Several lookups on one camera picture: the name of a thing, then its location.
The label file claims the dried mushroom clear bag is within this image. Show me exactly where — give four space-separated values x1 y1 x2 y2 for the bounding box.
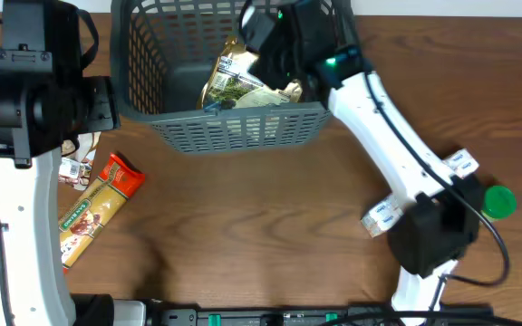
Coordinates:
58 131 101 191

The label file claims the gold foil herb snack bag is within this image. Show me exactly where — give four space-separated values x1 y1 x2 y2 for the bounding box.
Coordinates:
197 36 303 111

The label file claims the red and gold pasta packet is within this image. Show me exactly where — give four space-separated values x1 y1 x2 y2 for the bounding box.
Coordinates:
58 153 145 273

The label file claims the white blue tissue pack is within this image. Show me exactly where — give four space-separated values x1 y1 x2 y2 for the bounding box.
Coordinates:
361 149 479 237

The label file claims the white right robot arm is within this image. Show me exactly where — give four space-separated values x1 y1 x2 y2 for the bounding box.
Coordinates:
238 0 485 325

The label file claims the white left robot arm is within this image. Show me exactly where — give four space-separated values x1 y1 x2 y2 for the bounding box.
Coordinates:
0 1 120 325

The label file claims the grey plastic lattice basket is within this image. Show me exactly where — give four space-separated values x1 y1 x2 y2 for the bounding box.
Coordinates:
110 0 330 154

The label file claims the green lid jar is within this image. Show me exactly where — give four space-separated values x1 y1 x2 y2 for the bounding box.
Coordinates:
482 186 517 221

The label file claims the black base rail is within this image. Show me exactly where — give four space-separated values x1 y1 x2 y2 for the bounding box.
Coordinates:
144 299 389 326

